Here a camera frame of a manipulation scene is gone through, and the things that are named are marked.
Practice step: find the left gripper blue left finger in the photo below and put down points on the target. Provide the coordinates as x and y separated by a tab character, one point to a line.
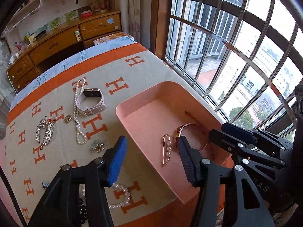
109	166

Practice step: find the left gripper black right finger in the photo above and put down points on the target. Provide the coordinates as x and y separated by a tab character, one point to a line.
196	172

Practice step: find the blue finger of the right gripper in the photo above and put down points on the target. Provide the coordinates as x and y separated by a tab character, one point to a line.
239	132
237	148

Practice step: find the blue flower brooch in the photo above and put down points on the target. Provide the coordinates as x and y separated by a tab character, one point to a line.
97	146

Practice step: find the pearl safety pin brooch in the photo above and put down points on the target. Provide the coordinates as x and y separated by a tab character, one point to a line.
166	149

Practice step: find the pink rectangular tray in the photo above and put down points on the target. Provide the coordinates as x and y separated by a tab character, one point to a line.
152	117

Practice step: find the silver leaf rhinestone brooch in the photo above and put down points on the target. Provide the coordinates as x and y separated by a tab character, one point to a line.
45	130

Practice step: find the pink strap smartwatch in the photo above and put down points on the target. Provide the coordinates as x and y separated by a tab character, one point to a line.
91	101

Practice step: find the orange beige H-pattern blanket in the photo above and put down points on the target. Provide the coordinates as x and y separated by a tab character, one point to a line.
139	197

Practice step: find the small gold round pendant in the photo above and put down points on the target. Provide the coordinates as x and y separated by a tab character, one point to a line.
68	118

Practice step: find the small silver crystal earring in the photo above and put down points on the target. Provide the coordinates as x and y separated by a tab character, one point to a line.
45	185

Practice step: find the metal window security bars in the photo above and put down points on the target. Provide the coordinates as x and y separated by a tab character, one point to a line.
244	57

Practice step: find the light blue patterned sheet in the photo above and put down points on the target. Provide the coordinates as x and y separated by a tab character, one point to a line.
68	63

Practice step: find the white lace covered furniture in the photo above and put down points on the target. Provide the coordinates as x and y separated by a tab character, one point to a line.
6	89

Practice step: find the magazine by the desk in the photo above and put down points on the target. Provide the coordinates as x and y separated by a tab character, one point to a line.
111	37

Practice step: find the wooden desk with drawers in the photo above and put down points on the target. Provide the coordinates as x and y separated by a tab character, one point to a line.
60	43

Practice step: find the red small box on desk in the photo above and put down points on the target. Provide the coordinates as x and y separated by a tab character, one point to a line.
86	14

